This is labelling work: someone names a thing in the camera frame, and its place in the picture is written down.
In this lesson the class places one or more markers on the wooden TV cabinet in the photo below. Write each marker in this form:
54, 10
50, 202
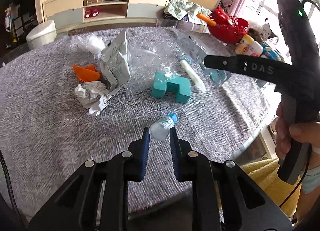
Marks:
70, 14

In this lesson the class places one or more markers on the clear blister packaging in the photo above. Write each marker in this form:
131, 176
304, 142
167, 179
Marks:
194, 53

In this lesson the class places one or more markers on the grey-white foil pouch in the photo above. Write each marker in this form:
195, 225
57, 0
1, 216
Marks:
115, 67

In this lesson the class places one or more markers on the yellow fluffy blanket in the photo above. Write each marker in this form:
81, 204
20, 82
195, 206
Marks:
265, 174

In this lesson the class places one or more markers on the white paper stick wrapper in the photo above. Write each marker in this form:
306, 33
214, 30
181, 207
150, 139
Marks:
193, 75

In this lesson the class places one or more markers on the orange plastic piece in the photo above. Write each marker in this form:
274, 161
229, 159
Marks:
87, 73

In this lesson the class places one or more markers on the grey woven table cloth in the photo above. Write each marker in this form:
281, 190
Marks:
46, 134

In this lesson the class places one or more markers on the crumpled white tissue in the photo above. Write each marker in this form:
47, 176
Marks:
91, 44

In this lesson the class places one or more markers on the clear plastic bag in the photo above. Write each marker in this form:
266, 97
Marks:
146, 60

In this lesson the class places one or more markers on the teal foam block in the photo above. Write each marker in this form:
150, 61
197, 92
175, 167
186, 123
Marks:
180, 86

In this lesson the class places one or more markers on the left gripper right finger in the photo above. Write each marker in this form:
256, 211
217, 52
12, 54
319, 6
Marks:
224, 196

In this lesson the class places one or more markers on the white round stool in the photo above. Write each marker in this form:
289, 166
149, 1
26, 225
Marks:
41, 35

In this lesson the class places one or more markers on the white yellow-cap lotion bottle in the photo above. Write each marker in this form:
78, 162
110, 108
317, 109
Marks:
248, 46

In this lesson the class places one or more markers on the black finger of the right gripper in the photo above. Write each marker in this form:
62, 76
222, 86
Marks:
261, 68

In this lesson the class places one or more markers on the small white plastic bottle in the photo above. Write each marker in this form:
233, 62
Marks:
161, 128

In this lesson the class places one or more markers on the red plastic basket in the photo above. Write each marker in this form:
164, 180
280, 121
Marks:
229, 29

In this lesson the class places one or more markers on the floral cloth pile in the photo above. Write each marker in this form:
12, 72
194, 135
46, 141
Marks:
181, 8

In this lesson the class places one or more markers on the person's right hand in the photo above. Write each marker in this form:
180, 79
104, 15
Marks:
300, 132

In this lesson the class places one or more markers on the crumpled white paper ball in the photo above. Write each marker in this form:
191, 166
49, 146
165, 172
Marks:
93, 96

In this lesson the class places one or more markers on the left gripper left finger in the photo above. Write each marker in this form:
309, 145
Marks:
94, 197

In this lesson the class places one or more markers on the orange handle tool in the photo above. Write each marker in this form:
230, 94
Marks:
206, 19

